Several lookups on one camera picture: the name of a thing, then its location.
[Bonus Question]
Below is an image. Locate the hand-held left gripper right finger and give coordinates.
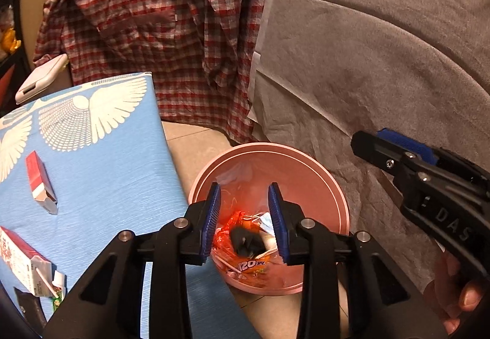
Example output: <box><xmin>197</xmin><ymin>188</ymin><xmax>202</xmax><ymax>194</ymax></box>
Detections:
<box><xmin>267</xmin><ymin>182</ymin><xmax>448</xmax><ymax>339</ymax></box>

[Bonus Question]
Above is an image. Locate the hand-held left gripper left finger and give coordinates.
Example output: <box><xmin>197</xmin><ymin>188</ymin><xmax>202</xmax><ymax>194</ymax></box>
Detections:
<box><xmin>42</xmin><ymin>182</ymin><xmax>222</xmax><ymax>339</ymax></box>

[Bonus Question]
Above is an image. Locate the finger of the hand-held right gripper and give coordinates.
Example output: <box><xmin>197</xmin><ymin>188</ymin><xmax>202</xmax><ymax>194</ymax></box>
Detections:
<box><xmin>351</xmin><ymin>131</ymin><xmax>424</xmax><ymax>188</ymax></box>
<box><xmin>376</xmin><ymin>128</ymin><xmax>442</xmax><ymax>167</ymax></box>

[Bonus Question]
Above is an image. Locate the blue face mask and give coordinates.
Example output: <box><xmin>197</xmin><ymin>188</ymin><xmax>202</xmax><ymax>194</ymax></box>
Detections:
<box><xmin>251</xmin><ymin>210</ymin><xmax>277</xmax><ymax>238</ymax></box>

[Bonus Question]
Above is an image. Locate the red plastic bag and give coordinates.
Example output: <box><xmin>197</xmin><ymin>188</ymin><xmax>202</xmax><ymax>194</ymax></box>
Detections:
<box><xmin>212</xmin><ymin>210</ymin><xmax>254</xmax><ymax>251</ymax></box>

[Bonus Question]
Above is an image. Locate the white tissue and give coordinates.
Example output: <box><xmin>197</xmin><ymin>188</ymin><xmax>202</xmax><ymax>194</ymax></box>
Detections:
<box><xmin>262</xmin><ymin>233</ymin><xmax>279</xmax><ymax>253</ymax></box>

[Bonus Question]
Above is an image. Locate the black bag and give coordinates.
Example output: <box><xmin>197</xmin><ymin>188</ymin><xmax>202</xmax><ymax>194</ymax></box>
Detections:
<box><xmin>228</xmin><ymin>226</ymin><xmax>267</xmax><ymax>258</ymax></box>

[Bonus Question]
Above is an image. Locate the pink trash bin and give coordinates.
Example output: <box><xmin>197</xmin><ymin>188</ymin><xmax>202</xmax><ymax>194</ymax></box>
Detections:
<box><xmin>187</xmin><ymin>142</ymin><xmax>351</xmax><ymax>297</ymax></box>

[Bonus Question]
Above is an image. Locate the person's right hand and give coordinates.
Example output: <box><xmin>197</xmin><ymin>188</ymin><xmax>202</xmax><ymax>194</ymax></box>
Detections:
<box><xmin>423</xmin><ymin>250</ymin><xmax>485</xmax><ymax>337</ymax></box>

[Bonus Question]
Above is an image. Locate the orange snack wrapper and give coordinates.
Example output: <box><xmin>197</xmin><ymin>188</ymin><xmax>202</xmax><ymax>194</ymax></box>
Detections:
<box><xmin>224</xmin><ymin>252</ymin><xmax>281</xmax><ymax>281</ymax></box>

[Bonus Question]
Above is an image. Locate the grey cloth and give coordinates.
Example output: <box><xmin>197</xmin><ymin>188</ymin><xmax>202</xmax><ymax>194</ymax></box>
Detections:
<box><xmin>247</xmin><ymin>0</ymin><xmax>490</xmax><ymax>326</ymax></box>

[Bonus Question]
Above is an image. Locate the blue printed tablecloth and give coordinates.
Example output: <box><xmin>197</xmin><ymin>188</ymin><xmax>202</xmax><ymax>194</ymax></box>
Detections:
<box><xmin>0</xmin><ymin>71</ymin><xmax>254</xmax><ymax>339</ymax></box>

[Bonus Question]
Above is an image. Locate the small white tube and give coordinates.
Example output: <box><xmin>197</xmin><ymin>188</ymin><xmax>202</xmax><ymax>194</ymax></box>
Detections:
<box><xmin>51</xmin><ymin>271</ymin><xmax>68</xmax><ymax>299</ymax></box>

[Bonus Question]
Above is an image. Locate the red and white small box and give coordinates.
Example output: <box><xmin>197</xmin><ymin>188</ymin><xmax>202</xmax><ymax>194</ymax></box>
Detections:
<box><xmin>25</xmin><ymin>150</ymin><xmax>59</xmax><ymax>216</ymax></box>

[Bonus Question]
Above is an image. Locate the white milk carton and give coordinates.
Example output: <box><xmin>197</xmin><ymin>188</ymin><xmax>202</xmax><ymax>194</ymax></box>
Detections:
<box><xmin>0</xmin><ymin>226</ymin><xmax>55</xmax><ymax>298</ymax></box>

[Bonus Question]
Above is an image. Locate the black wallet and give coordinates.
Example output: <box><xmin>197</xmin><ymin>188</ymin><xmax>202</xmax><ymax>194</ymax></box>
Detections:
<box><xmin>13</xmin><ymin>286</ymin><xmax>47</xmax><ymax>337</ymax></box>

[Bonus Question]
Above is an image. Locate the red plaid shirt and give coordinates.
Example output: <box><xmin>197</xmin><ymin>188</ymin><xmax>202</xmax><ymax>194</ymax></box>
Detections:
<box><xmin>32</xmin><ymin>0</ymin><xmax>279</xmax><ymax>145</ymax></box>

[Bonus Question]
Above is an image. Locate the black shelf rack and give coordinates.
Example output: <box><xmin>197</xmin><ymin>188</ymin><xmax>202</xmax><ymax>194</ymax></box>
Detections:
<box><xmin>0</xmin><ymin>0</ymin><xmax>33</xmax><ymax>115</ymax></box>

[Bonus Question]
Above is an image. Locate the yellow toy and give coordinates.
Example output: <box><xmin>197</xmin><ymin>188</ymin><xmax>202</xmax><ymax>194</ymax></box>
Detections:
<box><xmin>0</xmin><ymin>27</ymin><xmax>22</xmax><ymax>54</ymax></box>

